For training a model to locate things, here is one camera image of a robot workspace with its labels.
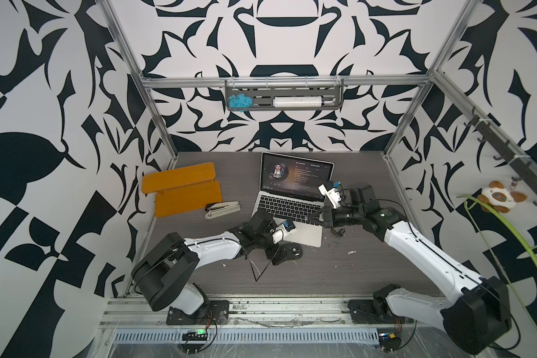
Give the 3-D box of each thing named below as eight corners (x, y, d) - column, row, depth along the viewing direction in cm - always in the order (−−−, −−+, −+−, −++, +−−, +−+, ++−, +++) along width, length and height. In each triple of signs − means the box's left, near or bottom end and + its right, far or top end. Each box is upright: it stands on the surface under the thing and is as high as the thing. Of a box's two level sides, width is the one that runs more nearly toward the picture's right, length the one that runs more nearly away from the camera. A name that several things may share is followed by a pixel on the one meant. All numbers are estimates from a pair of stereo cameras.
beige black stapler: (206, 220, 97) (204, 217, 95) (204, 207, 101) (203, 204, 99) (241, 211, 100) (240, 208, 98) (238, 198, 104) (237, 196, 102)
